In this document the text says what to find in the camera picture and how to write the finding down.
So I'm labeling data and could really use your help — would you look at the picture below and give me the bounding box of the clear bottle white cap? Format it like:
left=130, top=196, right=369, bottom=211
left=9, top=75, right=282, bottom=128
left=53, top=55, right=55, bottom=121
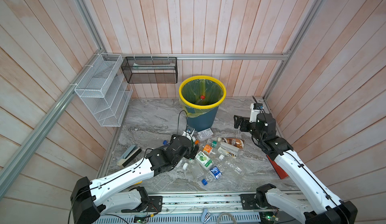
left=183, top=160, right=205, bottom=182

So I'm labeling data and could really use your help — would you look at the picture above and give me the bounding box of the blue cap blue label bottle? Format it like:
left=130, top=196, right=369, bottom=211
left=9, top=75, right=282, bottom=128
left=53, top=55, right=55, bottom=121
left=202, top=166, right=223, bottom=186

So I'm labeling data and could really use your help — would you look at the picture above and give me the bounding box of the white label bottle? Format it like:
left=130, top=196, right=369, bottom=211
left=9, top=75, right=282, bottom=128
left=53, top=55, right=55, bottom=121
left=218, top=142, right=239, bottom=158

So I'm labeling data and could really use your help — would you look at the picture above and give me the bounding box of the clear crushed bottle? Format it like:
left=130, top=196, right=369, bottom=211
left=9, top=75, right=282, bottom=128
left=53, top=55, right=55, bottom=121
left=219, top=154, right=245, bottom=176

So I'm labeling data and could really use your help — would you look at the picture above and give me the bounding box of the red cap labelled bottle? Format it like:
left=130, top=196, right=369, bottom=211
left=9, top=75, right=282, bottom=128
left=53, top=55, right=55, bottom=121
left=195, top=95, right=208, bottom=106

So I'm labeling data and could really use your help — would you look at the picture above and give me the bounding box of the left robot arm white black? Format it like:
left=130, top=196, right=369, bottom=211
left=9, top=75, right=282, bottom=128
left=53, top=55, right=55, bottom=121
left=67, top=134, right=199, bottom=224

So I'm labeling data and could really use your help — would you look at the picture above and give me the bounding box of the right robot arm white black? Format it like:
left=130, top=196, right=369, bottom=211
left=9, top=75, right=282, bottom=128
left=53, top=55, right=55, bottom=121
left=234, top=110, right=358, bottom=224

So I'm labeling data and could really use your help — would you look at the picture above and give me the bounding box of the teal bin with yellow rim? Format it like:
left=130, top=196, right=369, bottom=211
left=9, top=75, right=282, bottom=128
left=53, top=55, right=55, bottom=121
left=179, top=75, right=227, bottom=132

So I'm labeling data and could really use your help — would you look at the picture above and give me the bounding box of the yellow bin liner bag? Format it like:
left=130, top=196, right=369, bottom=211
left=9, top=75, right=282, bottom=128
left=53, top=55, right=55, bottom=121
left=179, top=75, right=227, bottom=118

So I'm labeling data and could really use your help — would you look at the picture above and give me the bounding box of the orange label small bottle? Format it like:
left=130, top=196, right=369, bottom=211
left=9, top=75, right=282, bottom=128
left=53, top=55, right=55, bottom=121
left=203, top=140, right=218, bottom=156

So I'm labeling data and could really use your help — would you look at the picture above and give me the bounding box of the lime label juice bottle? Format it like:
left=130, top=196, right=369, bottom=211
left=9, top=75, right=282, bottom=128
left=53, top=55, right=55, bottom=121
left=195, top=151, right=213, bottom=170

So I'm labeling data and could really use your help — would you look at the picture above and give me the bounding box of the red flat box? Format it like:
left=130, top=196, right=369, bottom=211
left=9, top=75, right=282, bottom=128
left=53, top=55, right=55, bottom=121
left=267, top=155, right=288, bottom=179

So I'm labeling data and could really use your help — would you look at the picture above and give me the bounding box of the blue metal clip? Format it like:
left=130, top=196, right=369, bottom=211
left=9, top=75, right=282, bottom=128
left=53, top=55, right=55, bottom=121
left=201, top=209, right=213, bottom=224

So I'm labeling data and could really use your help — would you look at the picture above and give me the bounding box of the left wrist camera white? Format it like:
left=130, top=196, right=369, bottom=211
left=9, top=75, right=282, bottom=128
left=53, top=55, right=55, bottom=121
left=182, top=128, right=196, bottom=143

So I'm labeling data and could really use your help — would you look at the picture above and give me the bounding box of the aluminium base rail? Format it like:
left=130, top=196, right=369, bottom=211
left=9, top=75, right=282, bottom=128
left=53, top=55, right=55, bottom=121
left=96, top=192, right=297, bottom=224

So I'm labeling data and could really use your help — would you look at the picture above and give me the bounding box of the black mesh wall basket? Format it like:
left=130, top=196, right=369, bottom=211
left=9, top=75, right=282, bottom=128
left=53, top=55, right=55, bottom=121
left=121, top=57, right=178, bottom=84

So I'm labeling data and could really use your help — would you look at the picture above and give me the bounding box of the white wire mesh shelf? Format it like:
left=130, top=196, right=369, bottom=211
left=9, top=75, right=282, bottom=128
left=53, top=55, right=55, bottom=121
left=75, top=54, right=133, bottom=127

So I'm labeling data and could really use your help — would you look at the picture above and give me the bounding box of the aluminium frame rail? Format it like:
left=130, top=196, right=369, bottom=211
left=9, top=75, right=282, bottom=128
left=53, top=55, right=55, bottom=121
left=1, top=0, right=326, bottom=203

